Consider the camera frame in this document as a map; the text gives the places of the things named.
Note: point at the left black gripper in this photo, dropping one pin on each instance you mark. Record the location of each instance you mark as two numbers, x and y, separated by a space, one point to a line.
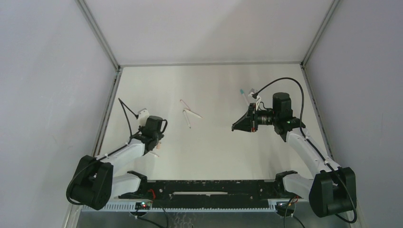
156 144

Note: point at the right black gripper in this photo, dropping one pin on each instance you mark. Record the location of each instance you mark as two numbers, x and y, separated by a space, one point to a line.
252 118

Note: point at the white teal marker pen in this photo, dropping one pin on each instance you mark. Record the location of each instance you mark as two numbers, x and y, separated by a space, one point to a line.
244 97

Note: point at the white black marker pen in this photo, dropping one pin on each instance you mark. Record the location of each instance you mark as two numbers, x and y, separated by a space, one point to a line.
192 113

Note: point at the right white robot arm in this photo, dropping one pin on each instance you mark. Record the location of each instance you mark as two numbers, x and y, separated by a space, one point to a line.
332 190

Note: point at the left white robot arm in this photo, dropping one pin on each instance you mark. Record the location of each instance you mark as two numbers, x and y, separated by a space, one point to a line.
95 183

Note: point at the white green marker pen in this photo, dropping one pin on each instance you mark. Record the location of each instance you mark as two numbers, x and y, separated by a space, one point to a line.
186 118

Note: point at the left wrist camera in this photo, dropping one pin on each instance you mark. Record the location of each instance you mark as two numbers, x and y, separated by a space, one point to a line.
142 117

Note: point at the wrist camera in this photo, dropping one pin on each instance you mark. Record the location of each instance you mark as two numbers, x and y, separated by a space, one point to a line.
254 98
142 117

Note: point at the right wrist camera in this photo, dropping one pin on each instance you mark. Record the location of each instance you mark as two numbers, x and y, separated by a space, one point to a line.
254 98

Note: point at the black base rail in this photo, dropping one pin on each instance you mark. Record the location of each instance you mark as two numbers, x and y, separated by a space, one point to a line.
208 192

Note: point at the perforated cable tray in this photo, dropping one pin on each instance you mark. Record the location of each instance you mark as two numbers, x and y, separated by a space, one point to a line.
132 206

